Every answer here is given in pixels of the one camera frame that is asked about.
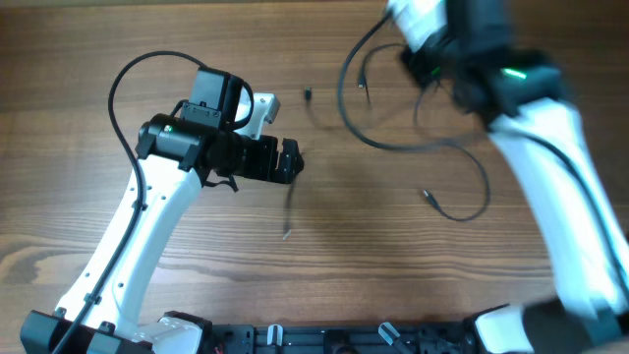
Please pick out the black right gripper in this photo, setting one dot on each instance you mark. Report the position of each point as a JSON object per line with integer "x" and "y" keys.
{"x": 420, "y": 69}

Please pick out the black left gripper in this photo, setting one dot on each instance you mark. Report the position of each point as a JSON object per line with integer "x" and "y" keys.
{"x": 264, "y": 168}

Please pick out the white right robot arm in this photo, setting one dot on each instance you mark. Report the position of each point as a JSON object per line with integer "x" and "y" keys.
{"x": 521, "y": 98}

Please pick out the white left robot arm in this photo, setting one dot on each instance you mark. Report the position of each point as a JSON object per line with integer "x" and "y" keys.
{"x": 218, "y": 130}

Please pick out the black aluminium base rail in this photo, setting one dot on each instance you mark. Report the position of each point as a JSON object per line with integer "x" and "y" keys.
{"x": 429, "y": 338}

